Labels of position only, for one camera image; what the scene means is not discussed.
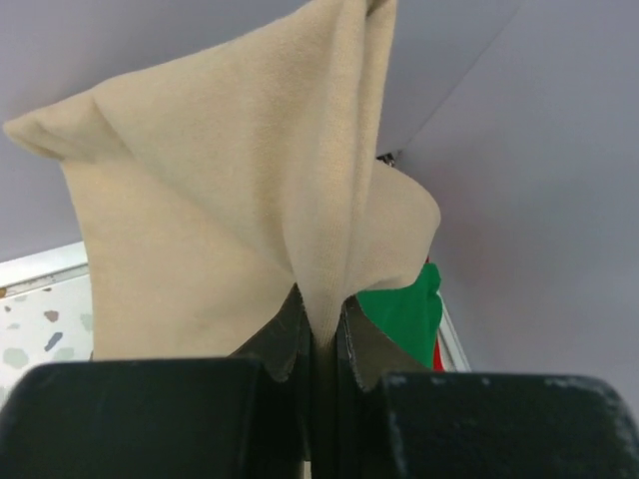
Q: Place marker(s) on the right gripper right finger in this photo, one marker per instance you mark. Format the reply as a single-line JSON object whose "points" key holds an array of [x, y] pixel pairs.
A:
{"points": [[397, 419]]}

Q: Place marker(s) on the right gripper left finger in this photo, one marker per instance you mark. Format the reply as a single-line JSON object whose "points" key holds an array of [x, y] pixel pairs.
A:
{"points": [[240, 416]]}

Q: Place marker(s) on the beige t shirt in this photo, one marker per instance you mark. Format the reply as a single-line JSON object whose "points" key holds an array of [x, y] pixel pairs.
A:
{"points": [[207, 187]]}

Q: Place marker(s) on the folded green t shirt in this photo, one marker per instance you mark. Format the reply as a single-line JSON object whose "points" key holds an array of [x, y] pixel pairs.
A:
{"points": [[403, 316]]}

